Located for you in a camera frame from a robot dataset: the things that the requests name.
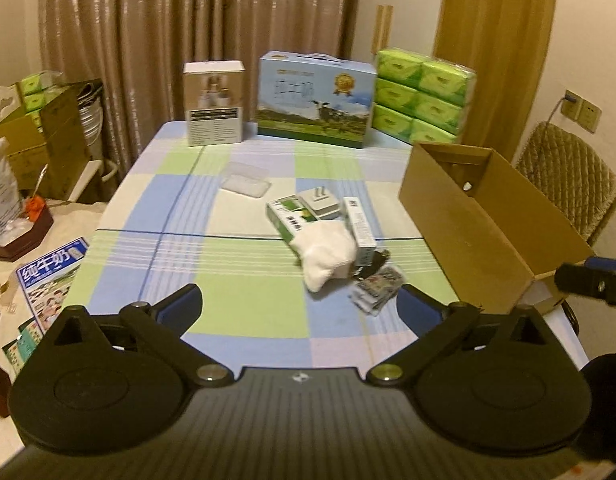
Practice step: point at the checkered blue green tablecloth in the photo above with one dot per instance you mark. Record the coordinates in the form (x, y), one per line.
(170, 224)

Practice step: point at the green tissue pack stack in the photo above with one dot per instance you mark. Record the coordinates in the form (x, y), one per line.
(418, 98)

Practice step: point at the black sesame snack packet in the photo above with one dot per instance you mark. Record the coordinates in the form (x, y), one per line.
(372, 293)

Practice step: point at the black usb stick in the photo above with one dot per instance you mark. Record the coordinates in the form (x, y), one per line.
(379, 258)

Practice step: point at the white knit cloth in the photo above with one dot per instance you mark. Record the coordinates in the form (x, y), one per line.
(326, 250)

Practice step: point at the brown pleated curtain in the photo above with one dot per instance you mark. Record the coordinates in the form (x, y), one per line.
(138, 49)

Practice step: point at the green white medicine box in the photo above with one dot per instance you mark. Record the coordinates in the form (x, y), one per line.
(288, 215)

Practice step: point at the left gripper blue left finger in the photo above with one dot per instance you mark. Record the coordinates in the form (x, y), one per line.
(158, 328)

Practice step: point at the white humidifier product box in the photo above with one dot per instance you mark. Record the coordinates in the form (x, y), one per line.
(213, 102)

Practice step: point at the white power adapter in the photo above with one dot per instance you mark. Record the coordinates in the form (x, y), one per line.
(320, 202)

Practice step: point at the white blue medicine box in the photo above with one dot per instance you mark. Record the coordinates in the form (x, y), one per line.
(360, 229)

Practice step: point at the stacked cardboard boxes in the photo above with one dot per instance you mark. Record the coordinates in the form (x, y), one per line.
(48, 148)

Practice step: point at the clear plastic container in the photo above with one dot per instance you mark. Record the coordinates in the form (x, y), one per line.
(244, 179)

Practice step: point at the open brown cardboard box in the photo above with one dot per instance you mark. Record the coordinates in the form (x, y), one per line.
(498, 239)

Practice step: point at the blue milk carton box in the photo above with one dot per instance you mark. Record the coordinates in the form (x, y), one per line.
(314, 97)

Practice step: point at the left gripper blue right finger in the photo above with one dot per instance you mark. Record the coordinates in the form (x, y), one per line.
(440, 330)

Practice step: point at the golden yellow curtain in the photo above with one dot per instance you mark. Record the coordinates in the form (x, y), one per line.
(505, 42)

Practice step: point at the milk advertisement flyer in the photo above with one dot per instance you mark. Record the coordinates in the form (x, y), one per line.
(45, 283)

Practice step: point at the white plastic bag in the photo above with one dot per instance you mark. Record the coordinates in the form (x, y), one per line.
(11, 206)

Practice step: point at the wall power socket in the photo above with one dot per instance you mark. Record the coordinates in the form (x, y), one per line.
(571, 105)

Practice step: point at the dark wooden tray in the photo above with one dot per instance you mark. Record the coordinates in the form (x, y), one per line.
(29, 240)

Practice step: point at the quilted brown chair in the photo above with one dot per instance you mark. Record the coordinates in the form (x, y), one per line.
(572, 176)

